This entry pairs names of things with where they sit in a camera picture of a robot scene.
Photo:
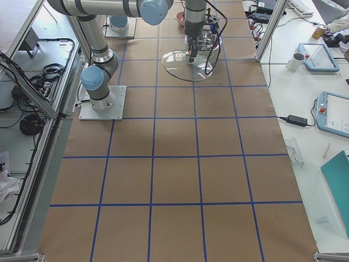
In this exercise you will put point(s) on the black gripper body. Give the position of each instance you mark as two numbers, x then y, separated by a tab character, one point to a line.
191	29

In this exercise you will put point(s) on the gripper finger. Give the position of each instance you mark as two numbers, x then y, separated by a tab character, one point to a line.
194	47
191	57

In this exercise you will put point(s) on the glass pot lid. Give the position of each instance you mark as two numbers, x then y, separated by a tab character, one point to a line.
177	64

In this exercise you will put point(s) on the pale green cooking pot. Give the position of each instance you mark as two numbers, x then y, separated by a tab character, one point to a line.
205	43

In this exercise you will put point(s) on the pink bowl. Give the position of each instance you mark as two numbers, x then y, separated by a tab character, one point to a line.
180	17

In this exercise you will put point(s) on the white mug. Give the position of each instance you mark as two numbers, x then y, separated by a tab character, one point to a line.
295	61

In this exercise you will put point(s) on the upper blue teach pendant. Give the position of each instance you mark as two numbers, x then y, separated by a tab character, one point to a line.
318	58

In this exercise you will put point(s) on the blue teach pendant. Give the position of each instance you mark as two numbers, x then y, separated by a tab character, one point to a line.
318	58
332	113

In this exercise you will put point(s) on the yellow can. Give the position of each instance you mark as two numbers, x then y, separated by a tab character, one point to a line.
319	32

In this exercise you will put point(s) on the small black power brick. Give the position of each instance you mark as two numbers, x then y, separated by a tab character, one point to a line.
299	121

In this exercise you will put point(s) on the clear acrylic holder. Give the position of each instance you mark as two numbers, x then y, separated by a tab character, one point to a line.
294	152

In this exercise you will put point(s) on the lower blue teach pendant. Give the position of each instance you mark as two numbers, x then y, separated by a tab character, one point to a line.
332	113

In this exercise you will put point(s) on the wooden stick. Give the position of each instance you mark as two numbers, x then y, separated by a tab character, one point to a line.
326	150

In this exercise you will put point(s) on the teal folder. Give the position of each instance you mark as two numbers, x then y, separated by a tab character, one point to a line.
335	172

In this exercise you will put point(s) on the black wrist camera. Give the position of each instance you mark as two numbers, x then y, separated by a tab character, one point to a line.
213	22

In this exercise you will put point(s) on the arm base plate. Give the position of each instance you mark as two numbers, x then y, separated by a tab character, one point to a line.
129	33
109	108

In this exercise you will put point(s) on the aluminium frame post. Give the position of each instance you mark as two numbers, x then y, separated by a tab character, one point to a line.
273	22

